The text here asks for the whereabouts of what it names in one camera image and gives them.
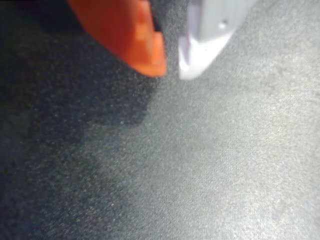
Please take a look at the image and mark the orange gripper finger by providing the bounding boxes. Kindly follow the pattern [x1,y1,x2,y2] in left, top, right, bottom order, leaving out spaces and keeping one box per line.
[66,0,168,78]

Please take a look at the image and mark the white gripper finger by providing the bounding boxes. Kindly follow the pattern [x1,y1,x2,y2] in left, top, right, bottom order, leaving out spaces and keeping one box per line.
[177,0,254,81]

